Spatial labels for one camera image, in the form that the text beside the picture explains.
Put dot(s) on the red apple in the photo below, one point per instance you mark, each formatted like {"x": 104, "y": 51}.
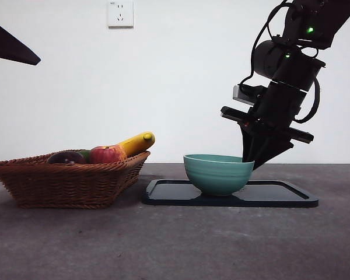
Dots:
{"x": 103, "y": 156}

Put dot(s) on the white wall socket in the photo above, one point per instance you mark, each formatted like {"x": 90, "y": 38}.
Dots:
{"x": 120, "y": 14}

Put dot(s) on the brown wicker basket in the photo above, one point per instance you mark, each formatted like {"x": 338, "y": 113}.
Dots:
{"x": 64, "y": 186}

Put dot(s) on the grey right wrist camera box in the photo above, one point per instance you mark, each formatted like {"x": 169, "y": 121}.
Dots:
{"x": 240, "y": 96}

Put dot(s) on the black rectangular tray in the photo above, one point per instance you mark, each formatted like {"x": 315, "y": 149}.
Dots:
{"x": 274, "y": 194}

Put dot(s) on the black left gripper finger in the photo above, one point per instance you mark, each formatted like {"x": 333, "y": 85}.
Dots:
{"x": 6, "y": 43}

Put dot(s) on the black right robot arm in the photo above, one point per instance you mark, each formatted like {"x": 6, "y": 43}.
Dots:
{"x": 291, "y": 76}

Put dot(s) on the yellow banana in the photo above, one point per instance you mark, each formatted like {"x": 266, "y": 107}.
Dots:
{"x": 137, "y": 143}

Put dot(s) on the green fruit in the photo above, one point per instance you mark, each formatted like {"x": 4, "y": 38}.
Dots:
{"x": 85, "y": 156}

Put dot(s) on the orange fruit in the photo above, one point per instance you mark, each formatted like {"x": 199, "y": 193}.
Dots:
{"x": 121, "y": 152}

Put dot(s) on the teal ribbed bowl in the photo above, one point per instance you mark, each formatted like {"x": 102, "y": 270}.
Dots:
{"x": 218, "y": 178}

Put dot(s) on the dark purple plum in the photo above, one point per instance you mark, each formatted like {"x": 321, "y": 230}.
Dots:
{"x": 65, "y": 158}

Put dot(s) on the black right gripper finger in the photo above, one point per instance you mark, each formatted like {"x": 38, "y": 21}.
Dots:
{"x": 274, "y": 148}
{"x": 251, "y": 146}

